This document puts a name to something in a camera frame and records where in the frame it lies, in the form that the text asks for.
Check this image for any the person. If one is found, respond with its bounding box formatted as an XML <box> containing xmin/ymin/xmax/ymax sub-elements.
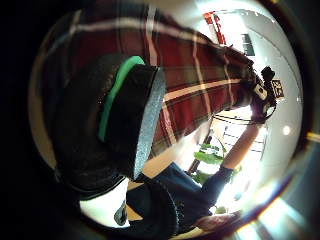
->
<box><xmin>33</xmin><ymin>6</ymin><xmax>278</xmax><ymax>158</ymax></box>

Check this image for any green leafy plant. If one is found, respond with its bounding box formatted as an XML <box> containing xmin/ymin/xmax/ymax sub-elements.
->
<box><xmin>191</xmin><ymin>142</ymin><xmax>243</xmax><ymax>185</ymax></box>

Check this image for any red hanging banner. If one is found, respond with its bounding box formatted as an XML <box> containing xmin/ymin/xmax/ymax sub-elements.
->
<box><xmin>203</xmin><ymin>11</ymin><xmax>228</xmax><ymax>46</ymax></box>

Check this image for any thin black cable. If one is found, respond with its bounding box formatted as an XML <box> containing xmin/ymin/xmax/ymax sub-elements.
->
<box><xmin>211</xmin><ymin>105</ymin><xmax>278</xmax><ymax>126</ymax></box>

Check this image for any dark wall frame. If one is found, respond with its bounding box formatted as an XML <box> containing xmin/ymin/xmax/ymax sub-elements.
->
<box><xmin>241</xmin><ymin>33</ymin><xmax>256</xmax><ymax>57</ymax></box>

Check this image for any black head-mounted camera with marker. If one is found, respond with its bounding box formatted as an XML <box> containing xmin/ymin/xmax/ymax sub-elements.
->
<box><xmin>251</xmin><ymin>65</ymin><xmax>286</xmax><ymax>114</ymax></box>

